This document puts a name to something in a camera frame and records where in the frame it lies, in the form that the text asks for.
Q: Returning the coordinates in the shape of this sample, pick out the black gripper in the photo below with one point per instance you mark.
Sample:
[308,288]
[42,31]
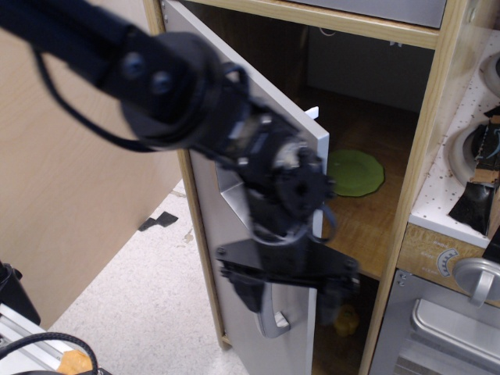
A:
[249,264]

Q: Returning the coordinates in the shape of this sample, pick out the silver fridge door handle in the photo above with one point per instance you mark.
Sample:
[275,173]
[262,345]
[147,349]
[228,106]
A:
[271,324]

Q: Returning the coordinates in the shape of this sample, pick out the silver fridge door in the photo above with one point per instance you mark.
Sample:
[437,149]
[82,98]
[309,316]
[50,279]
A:
[216,224]

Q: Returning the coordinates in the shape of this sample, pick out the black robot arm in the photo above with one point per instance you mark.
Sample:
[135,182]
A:
[176,93]

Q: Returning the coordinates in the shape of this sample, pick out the yellow toy bell pepper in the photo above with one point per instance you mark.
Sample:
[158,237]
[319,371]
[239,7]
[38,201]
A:
[347,321]

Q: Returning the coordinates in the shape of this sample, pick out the silver ice dispenser panel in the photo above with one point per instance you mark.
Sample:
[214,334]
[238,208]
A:
[232,191]

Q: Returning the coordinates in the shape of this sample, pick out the green toy plate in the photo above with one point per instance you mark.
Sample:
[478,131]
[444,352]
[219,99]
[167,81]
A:
[355,173]

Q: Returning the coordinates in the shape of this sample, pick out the silver oven door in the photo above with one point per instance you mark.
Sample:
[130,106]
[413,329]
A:
[400,350]

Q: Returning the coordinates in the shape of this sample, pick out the black tape scrap on floor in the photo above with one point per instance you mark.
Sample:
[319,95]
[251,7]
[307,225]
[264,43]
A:
[165,219]

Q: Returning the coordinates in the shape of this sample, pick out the silver oven knob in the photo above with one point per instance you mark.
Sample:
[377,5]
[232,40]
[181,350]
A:
[479,278]

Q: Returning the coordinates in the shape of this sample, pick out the orange tape piece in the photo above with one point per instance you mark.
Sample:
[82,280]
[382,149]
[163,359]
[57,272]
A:
[74,362]

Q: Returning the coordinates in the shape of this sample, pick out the wooden toy kitchen cabinet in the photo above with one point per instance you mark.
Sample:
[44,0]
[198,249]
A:
[271,36]

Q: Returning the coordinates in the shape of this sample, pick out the plywood side board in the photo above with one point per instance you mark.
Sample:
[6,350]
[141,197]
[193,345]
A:
[69,200]

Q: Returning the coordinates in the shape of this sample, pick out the white speckled countertop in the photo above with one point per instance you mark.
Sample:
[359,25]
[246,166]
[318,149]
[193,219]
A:
[446,180]

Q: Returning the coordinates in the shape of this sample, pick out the black box at left edge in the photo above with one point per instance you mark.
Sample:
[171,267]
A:
[14,295]

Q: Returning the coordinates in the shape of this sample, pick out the silver freezer door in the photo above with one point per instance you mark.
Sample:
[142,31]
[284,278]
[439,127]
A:
[425,13]

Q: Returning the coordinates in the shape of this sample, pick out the silver oven door handle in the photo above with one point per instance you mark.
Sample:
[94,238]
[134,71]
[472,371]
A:
[473,334]

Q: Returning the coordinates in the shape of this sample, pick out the aluminium rail base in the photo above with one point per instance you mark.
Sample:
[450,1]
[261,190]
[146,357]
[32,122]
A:
[26,348]

